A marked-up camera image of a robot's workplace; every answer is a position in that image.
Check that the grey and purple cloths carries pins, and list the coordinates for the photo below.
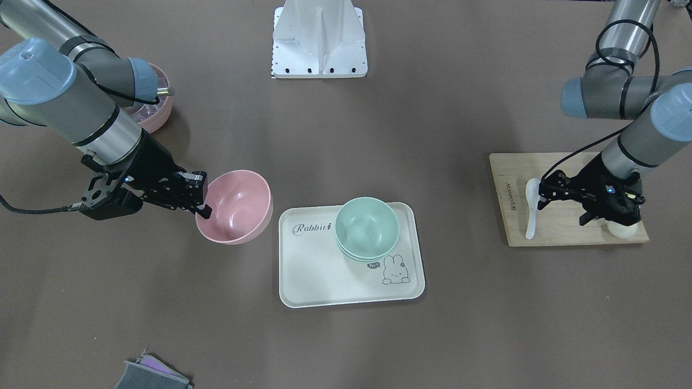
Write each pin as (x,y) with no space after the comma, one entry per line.
(147,371)

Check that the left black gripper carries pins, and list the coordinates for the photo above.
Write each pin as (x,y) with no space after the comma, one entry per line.
(593,178)

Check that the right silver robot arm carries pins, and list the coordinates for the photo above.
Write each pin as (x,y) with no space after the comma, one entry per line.
(66,78)

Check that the large pink bowl with glassware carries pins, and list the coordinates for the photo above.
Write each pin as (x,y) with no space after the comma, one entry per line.
(152,117)

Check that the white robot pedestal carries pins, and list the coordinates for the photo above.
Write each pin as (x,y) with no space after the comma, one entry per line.
(318,39)

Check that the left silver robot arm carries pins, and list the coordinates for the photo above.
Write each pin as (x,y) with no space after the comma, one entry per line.
(622,81)

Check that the white toy bun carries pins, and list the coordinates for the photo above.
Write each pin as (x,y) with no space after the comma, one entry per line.
(621,231)

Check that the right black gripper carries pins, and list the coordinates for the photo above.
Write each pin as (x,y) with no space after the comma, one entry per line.
(153,165)

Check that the white ceramic spoon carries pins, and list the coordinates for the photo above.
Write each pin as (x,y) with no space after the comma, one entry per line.
(533,198)

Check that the wooden cutting board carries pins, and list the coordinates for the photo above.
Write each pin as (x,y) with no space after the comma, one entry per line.
(557,224)

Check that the white rabbit tray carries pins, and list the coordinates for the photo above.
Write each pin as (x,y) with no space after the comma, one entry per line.
(313,272)

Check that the green bowl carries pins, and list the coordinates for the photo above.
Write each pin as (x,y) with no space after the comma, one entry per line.
(366,229)

